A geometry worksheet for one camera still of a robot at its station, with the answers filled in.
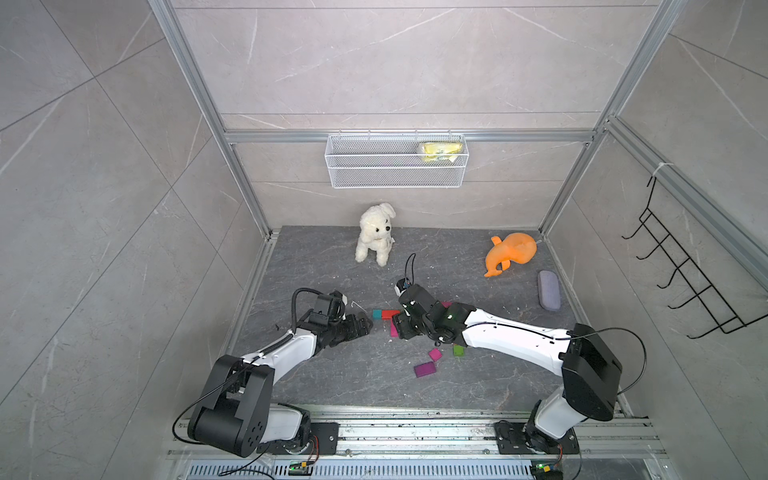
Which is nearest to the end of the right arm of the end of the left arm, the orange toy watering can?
the end of the left arm

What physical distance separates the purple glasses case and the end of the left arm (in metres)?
0.60

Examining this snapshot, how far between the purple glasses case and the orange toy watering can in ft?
0.27

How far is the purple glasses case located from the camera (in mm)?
991

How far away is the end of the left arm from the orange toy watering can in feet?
1.68

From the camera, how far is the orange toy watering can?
42.5 inches

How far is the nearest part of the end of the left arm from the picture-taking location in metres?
0.67
